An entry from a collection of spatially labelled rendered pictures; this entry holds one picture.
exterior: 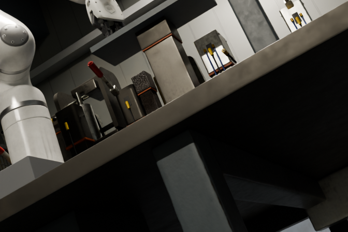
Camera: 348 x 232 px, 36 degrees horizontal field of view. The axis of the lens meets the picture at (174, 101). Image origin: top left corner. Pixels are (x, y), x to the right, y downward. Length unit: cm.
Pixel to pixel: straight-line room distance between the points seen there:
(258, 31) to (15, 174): 70
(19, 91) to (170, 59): 41
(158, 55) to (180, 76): 9
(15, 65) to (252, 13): 62
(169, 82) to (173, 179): 61
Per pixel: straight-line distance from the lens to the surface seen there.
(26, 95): 138
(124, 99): 167
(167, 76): 148
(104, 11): 164
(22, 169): 116
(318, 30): 83
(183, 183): 89
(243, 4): 147
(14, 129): 135
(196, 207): 88
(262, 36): 142
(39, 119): 136
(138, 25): 153
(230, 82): 85
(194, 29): 382
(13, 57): 141
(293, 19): 158
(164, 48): 150
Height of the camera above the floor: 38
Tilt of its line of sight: 21 degrees up
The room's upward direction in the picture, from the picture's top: 23 degrees counter-clockwise
